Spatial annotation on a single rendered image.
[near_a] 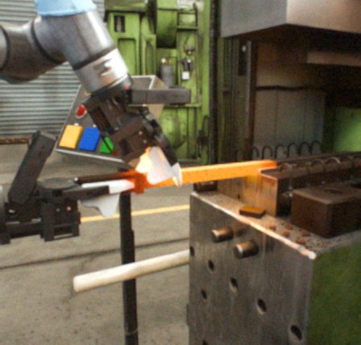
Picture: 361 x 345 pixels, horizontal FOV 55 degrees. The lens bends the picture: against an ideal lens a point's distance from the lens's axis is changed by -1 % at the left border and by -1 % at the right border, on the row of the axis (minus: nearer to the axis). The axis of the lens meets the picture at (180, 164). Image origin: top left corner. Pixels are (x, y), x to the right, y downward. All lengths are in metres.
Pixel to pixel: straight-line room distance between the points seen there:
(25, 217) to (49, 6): 0.30
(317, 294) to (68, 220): 0.41
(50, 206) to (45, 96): 8.02
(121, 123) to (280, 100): 0.57
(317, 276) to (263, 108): 0.52
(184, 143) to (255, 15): 5.02
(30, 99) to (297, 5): 8.06
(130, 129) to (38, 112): 8.03
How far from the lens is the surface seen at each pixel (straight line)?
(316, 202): 0.63
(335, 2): 0.78
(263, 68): 0.98
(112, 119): 0.56
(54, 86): 8.55
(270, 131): 1.01
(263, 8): 0.73
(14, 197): 0.55
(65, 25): 0.54
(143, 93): 0.57
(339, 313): 0.70
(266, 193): 0.71
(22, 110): 8.57
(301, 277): 0.61
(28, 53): 0.58
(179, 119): 5.60
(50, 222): 0.56
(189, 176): 0.64
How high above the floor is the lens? 1.16
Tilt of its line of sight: 12 degrees down
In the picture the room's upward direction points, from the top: straight up
